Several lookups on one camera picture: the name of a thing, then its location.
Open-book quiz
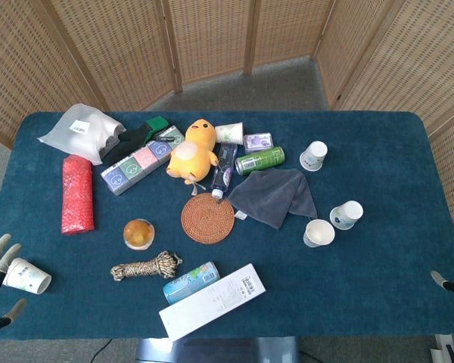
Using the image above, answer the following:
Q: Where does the clear water bottle purple label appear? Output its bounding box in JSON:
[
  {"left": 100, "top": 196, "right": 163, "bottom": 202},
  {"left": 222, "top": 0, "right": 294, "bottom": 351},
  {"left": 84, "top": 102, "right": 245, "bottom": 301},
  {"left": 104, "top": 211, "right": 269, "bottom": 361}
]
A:
[{"left": 210, "top": 142, "right": 238, "bottom": 200}]

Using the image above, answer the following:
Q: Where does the braided camouflage rope bundle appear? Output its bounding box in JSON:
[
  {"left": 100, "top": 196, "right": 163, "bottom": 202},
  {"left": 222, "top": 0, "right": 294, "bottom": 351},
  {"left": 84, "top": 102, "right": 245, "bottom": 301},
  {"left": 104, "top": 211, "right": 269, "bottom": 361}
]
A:
[{"left": 110, "top": 250, "right": 183, "bottom": 283}]

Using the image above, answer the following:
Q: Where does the white paper cup plain inside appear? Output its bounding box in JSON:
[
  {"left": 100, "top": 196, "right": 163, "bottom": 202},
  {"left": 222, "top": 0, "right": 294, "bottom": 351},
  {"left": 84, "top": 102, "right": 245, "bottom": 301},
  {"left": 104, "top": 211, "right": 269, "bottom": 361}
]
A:
[{"left": 303, "top": 219, "right": 336, "bottom": 249}]

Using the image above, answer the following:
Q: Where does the colourful tissue pack box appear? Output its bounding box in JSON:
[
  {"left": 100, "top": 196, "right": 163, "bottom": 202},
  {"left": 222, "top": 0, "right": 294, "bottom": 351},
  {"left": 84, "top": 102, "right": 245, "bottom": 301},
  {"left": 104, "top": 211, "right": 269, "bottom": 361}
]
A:
[{"left": 100, "top": 126, "right": 185, "bottom": 197}]

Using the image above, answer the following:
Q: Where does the purple tissue pack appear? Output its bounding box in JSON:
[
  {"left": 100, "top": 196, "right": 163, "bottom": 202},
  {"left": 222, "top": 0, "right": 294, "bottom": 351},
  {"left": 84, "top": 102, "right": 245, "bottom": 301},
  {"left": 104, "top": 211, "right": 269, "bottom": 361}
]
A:
[{"left": 243, "top": 132, "right": 275, "bottom": 154}]

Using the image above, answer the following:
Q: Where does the woven bamboo folding screen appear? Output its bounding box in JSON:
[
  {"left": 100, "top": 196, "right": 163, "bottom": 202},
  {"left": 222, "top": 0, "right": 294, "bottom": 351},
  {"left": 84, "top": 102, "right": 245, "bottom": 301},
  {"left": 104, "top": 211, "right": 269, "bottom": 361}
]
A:
[{"left": 0, "top": 0, "right": 454, "bottom": 220}]

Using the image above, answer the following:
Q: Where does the orange fruit jelly cup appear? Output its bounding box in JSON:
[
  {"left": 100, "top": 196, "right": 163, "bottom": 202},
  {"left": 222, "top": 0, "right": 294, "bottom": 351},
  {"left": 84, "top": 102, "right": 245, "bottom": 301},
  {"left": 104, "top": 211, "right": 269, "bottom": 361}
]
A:
[{"left": 123, "top": 219, "right": 155, "bottom": 250}]

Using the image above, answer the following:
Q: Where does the white frosted plastic bag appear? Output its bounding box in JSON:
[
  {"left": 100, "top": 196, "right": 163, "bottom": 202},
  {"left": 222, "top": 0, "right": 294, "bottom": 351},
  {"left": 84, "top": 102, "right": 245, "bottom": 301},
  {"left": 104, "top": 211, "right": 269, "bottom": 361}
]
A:
[{"left": 36, "top": 104, "right": 126, "bottom": 166}]

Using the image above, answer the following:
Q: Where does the yellow plush duck toy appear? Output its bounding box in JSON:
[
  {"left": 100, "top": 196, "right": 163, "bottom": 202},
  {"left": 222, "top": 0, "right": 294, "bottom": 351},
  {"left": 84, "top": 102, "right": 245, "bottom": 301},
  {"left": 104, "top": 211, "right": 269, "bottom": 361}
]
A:
[{"left": 165, "top": 117, "right": 219, "bottom": 185}]

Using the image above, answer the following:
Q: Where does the grey robot base body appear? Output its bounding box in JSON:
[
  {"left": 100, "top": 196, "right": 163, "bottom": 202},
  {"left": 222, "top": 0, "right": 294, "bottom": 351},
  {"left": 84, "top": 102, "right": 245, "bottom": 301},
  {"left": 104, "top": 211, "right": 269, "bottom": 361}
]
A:
[{"left": 135, "top": 335, "right": 300, "bottom": 363}]

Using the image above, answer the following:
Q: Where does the blue carpet table cover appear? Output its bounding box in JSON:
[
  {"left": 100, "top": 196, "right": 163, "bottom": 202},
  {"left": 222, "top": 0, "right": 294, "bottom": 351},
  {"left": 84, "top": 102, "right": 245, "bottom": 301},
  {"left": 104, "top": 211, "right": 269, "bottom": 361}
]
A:
[{"left": 0, "top": 110, "right": 454, "bottom": 341}]

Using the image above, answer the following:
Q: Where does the red bubble wrap roll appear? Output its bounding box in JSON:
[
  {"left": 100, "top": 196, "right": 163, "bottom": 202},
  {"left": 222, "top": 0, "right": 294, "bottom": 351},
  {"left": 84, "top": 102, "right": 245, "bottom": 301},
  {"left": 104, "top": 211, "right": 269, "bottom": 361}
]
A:
[{"left": 61, "top": 154, "right": 95, "bottom": 235}]

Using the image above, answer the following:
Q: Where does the white paper cup green print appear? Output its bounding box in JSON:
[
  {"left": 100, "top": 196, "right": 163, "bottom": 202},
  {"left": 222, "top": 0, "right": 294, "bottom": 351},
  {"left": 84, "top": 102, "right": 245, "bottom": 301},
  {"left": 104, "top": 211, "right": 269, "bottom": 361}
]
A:
[{"left": 214, "top": 122, "right": 245, "bottom": 146}]

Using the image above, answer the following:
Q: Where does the round woven rattan coaster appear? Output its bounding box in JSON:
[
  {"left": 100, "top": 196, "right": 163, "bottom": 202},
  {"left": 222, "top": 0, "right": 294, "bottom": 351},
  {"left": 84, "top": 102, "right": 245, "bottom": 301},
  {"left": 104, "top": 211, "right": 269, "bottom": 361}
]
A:
[{"left": 181, "top": 192, "right": 236, "bottom": 245}]

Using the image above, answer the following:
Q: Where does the black glove green cuff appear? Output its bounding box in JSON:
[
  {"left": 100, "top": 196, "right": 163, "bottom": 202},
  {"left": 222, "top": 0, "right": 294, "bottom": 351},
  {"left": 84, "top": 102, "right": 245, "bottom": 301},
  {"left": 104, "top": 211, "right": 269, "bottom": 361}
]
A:
[{"left": 100, "top": 116, "right": 171, "bottom": 166}]

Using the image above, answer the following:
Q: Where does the light blue drink can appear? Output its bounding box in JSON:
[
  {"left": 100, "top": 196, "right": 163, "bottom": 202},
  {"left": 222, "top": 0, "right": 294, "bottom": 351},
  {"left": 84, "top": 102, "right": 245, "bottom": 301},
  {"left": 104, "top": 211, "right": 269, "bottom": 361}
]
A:
[{"left": 163, "top": 261, "right": 221, "bottom": 305}]

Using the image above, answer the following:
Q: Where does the grey microfibre cloth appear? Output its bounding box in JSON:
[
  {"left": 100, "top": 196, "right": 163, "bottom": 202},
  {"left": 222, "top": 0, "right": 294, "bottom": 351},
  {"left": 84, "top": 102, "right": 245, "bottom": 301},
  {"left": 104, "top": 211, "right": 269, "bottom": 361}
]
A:
[{"left": 226, "top": 168, "right": 319, "bottom": 231}]

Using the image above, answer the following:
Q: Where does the green drink can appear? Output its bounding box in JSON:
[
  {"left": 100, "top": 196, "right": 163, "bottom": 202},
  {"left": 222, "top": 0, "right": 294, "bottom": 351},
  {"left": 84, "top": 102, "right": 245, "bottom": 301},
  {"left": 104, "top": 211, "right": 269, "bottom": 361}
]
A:
[{"left": 235, "top": 146, "right": 286, "bottom": 176}]

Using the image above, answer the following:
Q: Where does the long white cardboard box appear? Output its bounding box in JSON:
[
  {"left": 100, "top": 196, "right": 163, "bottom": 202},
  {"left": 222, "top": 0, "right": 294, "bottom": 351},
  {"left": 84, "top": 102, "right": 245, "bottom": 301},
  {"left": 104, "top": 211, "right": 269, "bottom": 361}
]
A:
[{"left": 158, "top": 263, "right": 266, "bottom": 342}]

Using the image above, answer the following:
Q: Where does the white paper cup blue print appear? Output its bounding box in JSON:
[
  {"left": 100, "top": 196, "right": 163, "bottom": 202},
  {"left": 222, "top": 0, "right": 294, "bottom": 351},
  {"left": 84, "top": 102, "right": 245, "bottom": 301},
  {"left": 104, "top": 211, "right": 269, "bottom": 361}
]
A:
[
  {"left": 329, "top": 200, "right": 364, "bottom": 231},
  {"left": 300, "top": 141, "right": 328, "bottom": 172},
  {"left": 2, "top": 257, "right": 52, "bottom": 295}
]

